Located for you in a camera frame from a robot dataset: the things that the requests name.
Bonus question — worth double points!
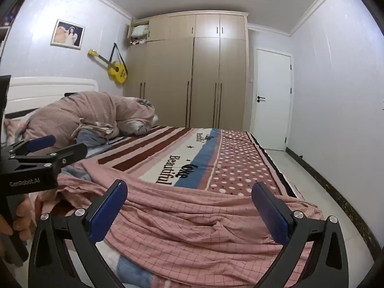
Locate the grey-blue cloth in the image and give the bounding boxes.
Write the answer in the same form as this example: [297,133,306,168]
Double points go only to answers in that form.
[60,166,92,185]

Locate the person's left hand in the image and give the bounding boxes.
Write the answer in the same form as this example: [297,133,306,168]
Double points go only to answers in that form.
[0,196,35,240]

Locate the pink pillow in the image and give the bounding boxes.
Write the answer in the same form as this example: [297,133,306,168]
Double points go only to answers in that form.
[4,118,29,144]

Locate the pink checked pants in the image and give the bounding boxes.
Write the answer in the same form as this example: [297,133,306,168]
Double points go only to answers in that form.
[36,158,325,288]

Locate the white door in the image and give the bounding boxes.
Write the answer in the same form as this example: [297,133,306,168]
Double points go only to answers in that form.
[253,46,293,152]

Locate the white headboard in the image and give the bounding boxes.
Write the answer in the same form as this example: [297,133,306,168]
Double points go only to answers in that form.
[4,76,99,118]

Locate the framed photo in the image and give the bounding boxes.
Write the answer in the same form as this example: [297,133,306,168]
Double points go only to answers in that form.
[50,19,86,50]

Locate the pink quilt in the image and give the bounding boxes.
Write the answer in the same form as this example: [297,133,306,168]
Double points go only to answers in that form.
[18,91,159,147]

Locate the yellow guitar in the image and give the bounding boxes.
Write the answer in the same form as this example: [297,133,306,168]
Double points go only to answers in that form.
[88,49,128,84]

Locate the blue denim cloth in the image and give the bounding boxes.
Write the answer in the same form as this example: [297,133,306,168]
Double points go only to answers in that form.
[76,129,120,150]

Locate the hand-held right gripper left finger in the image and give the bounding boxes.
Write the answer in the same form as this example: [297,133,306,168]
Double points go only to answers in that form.
[28,179,129,288]

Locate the wooden wardrobe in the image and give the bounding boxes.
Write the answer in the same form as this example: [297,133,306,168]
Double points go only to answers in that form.
[124,11,249,132]

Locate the striped dotted printed blanket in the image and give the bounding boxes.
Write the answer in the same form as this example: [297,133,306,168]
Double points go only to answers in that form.
[60,126,305,288]

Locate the black guitar strap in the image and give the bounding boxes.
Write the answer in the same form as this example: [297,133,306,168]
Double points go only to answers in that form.
[108,42,128,75]

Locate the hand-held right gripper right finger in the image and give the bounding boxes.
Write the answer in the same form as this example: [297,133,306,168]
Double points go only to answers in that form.
[251,182,350,288]

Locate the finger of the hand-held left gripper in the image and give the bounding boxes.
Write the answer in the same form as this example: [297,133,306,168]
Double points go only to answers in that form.
[1,134,57,157]
[13,143,88,170]

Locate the folded light bedding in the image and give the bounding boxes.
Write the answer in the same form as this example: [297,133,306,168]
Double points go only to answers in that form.
[131,25,149,38]

